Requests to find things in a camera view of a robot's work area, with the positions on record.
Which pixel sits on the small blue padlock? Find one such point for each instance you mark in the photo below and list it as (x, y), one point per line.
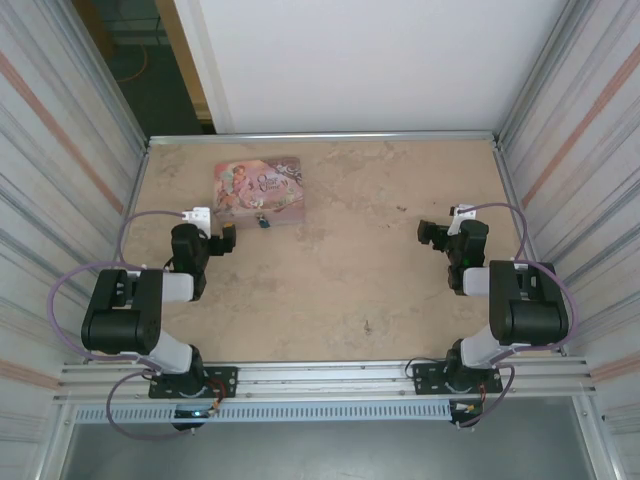
(261, 218)

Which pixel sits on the pink illustrated tin box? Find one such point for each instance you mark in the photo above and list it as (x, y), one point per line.
(260, 185)

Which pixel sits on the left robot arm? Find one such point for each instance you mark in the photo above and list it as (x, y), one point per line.
(120, 325)

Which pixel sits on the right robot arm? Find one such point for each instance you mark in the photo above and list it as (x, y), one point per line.
(530, 320)

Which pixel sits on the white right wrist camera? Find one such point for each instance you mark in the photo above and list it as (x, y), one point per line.
(462, 215)

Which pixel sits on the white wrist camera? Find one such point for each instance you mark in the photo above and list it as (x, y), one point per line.
(462, 215)
(197, 215)

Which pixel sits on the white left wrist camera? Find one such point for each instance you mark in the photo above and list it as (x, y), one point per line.
(197, 215)

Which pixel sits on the aluminium frame crossbar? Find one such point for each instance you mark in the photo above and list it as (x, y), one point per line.
(325, 139)

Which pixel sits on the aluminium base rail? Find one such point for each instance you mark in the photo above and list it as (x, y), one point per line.
(325, 380)

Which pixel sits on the wooden door frame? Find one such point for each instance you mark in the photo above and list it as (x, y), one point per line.
(187, 65)

